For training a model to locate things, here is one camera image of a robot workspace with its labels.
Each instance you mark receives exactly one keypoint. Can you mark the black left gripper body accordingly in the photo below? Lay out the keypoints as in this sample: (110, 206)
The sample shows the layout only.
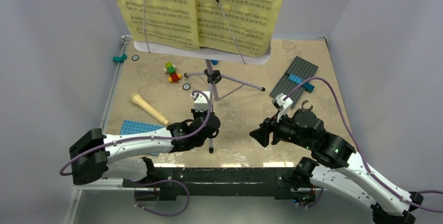
(197, 114)

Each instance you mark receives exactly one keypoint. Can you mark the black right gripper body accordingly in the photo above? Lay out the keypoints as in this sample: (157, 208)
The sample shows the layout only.
(283, 130)

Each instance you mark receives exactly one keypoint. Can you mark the lilac tripod music stand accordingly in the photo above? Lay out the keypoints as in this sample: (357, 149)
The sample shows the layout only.
(213, 76)

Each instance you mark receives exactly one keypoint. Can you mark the cream yellow microphone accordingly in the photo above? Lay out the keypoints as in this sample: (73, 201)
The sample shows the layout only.
(139, 101)

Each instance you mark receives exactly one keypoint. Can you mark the yellow sheet music page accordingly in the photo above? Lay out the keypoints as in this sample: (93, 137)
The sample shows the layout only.
(168, 22)
(237, 26)

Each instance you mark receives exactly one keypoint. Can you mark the black desktop microphone stand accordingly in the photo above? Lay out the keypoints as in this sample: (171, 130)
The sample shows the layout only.
(306, 106)

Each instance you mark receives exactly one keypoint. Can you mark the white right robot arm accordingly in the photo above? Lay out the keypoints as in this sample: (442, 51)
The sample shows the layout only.
(337, 166)

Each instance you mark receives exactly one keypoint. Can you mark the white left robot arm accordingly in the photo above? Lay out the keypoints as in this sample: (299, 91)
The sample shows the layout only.
(95, 155)

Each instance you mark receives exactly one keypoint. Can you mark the poker chip near car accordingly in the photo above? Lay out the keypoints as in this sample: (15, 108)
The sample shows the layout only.
(186, 86)

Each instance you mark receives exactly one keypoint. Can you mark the blue brick on baseplate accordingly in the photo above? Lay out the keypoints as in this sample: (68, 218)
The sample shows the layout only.
(301, 83)

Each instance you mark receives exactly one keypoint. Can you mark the colourful toy brick car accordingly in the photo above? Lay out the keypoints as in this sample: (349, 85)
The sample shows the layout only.
(171, 70)

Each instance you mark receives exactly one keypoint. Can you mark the light blue studded baseplate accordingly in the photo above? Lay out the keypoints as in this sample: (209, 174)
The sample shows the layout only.
(134, 127)

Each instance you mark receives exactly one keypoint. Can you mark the teal plastic clip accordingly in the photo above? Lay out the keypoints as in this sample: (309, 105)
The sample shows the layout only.
(120, 59)

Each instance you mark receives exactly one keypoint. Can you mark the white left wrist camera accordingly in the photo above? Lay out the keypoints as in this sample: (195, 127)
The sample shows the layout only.
(201, 102)

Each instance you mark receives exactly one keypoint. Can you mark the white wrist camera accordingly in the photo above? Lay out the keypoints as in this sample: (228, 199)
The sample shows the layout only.
(201, 102)
(283, 103)

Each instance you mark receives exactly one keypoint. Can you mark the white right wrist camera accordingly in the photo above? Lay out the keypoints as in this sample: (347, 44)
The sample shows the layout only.
(283, 103)

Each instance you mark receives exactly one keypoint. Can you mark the black front mounting rail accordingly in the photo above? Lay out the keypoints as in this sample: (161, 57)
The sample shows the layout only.
(169, 183)

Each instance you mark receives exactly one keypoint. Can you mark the aluminium left frame rail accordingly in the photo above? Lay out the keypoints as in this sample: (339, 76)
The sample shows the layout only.
(76, 193)

